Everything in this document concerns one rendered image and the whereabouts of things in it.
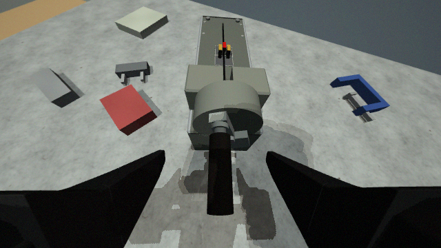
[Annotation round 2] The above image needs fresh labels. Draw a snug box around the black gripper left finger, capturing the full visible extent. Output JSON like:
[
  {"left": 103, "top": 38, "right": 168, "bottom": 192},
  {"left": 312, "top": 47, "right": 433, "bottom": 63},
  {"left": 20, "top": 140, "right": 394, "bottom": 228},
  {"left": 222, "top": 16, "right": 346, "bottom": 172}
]
[{"left": 0, "top": 150, "right": 165, "bottom": 248}]

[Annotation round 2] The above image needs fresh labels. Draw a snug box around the red block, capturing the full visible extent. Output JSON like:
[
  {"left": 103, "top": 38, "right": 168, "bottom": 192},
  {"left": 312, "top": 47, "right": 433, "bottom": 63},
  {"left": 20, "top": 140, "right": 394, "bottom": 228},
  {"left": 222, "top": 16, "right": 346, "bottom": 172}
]
[{"left": 100, "top": 85, "right": 157, "bottom": 135}]

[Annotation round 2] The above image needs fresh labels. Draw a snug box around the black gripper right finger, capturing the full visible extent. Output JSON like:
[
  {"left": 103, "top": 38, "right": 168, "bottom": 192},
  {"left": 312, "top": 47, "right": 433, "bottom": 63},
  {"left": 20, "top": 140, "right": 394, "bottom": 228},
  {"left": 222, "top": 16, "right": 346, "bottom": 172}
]
[{"left": 266, "top": 151, "right": 441, "bottom": 248}]

